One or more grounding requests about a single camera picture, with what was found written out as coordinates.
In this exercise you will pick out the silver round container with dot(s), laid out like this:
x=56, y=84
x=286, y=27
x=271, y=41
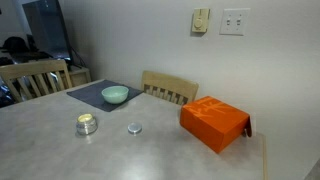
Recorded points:
x=86, y=124

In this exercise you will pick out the mint green bowl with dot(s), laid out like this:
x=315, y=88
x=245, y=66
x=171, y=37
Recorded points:
x=115, y=94

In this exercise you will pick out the orange cardboard box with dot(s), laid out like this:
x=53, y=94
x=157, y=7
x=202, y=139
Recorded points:
x=214, y=122

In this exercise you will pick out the dark blue placemat cloth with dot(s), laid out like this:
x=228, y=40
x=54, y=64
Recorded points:
x=91, y=95

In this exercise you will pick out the wooden side cabinet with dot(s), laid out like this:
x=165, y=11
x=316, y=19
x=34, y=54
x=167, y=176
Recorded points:
x=79, y=76

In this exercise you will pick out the wooden chair at table end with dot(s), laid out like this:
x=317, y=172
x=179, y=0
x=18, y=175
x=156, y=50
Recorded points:
x=36, y=79

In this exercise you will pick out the dark television screen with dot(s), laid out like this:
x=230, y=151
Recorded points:
x=46, y=22

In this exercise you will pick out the wooden chair by wall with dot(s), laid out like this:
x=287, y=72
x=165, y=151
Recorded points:
x=168, y=87

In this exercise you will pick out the beige wall thermostat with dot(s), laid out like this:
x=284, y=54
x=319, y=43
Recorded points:
x=200, y=20

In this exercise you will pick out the white double light switch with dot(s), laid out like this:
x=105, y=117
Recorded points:
x=234, y=21

